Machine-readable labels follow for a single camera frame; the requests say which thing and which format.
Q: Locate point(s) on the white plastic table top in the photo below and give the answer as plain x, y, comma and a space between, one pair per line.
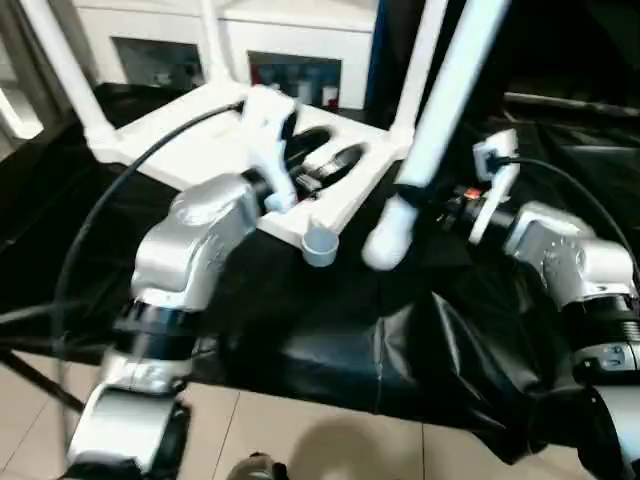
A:
190, 135

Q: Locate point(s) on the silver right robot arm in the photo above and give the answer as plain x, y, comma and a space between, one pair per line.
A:
570, 260

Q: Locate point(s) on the white glass-door cabinet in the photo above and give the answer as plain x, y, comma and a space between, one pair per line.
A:
300, 30

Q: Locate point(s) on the black mat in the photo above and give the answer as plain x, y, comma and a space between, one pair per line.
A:
330, 340

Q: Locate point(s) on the dark round robot part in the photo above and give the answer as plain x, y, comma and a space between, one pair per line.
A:
257, 468

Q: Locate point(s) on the grey curtain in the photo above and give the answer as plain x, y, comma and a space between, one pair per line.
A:
20, 50

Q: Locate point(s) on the black stand leg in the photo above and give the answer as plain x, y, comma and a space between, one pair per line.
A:
40, 380

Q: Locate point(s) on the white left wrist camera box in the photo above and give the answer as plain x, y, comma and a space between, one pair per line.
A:
268, 140

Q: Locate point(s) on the black metal rail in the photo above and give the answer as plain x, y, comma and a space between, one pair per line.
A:
570, 102

